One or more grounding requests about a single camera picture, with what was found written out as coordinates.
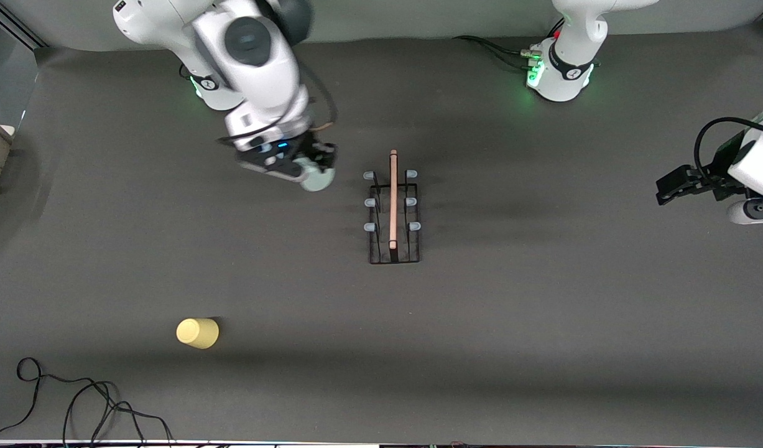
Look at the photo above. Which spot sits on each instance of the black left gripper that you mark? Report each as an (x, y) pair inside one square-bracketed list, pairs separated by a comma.
[(716, 175)]

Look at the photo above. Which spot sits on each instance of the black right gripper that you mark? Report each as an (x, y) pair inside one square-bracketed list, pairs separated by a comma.
[(319, 154)]

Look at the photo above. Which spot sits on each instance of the pale green plastic cup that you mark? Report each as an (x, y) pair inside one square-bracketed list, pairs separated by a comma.
[(316, 180)]

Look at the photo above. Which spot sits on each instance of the yellow plastic cup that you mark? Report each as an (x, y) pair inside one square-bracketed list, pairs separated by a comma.
[(198, 333)]

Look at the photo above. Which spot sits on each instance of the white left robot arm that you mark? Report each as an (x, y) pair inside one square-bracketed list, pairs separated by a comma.
[(568, 81)]

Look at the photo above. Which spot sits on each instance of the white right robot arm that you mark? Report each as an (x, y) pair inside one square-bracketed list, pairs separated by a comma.
[(257, 81)]

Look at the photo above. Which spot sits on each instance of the dark grey table mat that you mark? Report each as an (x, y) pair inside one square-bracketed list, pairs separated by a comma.
[(418, 342)]

